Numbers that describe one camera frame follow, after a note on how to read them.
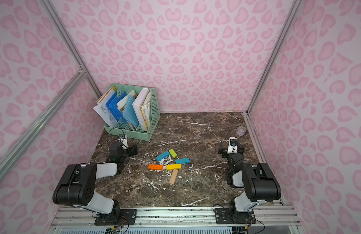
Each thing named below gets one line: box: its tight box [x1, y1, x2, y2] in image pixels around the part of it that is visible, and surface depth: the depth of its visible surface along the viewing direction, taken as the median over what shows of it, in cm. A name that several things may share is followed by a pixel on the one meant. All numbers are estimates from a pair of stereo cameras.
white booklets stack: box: [132, 87, 153, 132], surface depth 95 cm
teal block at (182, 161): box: [175, 157, 191, 164], surface depth 96 cm
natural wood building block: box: [169, 168, 179, 185], surface depth 88 cm
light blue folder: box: [122, 94, 140, 129], surface depth 93 cm
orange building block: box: [147, 163, 164, 171], surface depth 92 cm
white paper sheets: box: [93, 87, 118, 128], surface depth 97 cm
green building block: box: [168, 148, 178, 159], surface depth 97 cm
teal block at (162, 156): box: [155, 150, 170, 162], surface depth 97 cm
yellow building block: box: [166, 163, 182, 171], surface depth 92 cm
